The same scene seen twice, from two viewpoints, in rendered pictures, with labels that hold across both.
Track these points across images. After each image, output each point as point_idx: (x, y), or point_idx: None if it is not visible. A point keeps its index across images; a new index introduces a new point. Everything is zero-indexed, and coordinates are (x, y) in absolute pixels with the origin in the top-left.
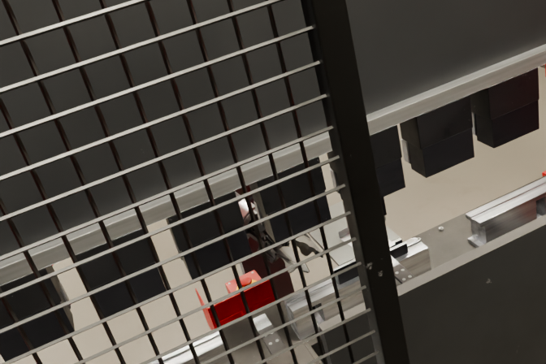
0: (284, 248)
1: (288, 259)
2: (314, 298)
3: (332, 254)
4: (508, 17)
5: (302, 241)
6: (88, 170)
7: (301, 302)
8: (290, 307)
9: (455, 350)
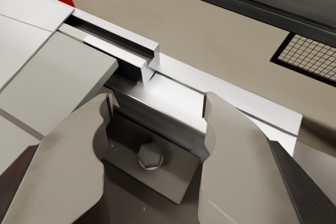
0: (248, 211)
1: (279, 142)
2: (232, 91)
3: (70, 101)
4: None
5: (90, 157)
6: None
7: (263, 111)
8: (297, 128)
9: None
